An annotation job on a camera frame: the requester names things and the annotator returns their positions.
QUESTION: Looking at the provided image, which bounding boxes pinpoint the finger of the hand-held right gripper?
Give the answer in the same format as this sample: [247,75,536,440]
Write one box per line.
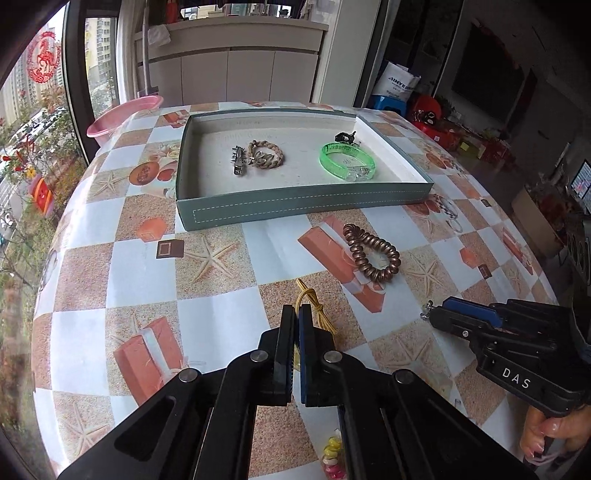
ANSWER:
[440,296,574,340]
[428,306,560,354]

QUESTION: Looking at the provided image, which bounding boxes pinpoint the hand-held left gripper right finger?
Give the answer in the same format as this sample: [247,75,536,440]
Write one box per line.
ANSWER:
[298,305,539,480]

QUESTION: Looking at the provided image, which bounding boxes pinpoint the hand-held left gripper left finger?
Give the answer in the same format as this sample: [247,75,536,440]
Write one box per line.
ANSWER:
[58,305,298,480]

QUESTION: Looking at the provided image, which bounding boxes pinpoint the yellow hair tie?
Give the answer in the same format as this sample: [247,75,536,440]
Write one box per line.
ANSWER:
[295,278,338,339]

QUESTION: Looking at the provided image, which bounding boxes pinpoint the grey-green cardboard box tray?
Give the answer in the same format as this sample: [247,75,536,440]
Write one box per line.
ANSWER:
[175,109,435,232]

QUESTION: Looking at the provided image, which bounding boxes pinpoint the beige braided bracelet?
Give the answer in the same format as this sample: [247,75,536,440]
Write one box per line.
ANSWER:
[246,139,285,171]

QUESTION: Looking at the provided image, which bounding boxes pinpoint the green translucent bracelet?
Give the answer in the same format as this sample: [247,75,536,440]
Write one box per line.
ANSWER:
[319,141,380,182]

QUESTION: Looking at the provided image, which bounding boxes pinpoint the long silver hair clip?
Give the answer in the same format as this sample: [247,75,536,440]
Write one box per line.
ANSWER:
[230,145,250,176]

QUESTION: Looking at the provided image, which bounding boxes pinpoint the person's right hand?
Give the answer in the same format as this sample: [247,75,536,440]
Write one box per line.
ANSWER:
[523,406,591,467]

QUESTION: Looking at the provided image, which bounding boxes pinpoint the computer monitor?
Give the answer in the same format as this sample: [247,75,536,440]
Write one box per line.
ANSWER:
[570,159,591,202]

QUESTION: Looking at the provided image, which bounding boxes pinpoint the red gift boxes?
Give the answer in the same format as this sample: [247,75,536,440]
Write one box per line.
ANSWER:
[408,94,513,162]

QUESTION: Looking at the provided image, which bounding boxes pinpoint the blue plastic stool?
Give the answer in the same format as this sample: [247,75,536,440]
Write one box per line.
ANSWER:
[373,94,407,114]

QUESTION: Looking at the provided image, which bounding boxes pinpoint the white printed shopping bag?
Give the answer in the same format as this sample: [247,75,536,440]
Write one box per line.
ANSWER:
[371,62,421,105]

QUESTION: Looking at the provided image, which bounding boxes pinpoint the white counter cabinet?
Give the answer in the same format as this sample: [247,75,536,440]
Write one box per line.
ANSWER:
[133,17,329,107]

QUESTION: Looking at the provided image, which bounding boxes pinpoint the pink plastic basin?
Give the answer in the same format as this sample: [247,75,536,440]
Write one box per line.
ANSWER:
[86,95,165,140]

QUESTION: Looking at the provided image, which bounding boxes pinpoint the mop pole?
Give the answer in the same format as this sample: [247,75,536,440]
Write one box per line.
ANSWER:
[140,0,156,96]

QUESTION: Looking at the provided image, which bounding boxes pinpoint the red horse window decal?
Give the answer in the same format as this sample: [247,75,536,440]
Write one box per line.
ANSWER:
[26,31,62,84]

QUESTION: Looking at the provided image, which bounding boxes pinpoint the brown spiral hair tie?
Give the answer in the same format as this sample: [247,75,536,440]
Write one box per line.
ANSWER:
[342,223,402,284]

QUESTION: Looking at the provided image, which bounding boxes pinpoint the pink yellow bead bracelet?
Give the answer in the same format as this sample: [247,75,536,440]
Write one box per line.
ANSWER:
[321,431,347,480]

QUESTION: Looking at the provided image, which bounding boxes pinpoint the dark wall television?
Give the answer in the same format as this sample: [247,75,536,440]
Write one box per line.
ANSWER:
[451,20,528,110]

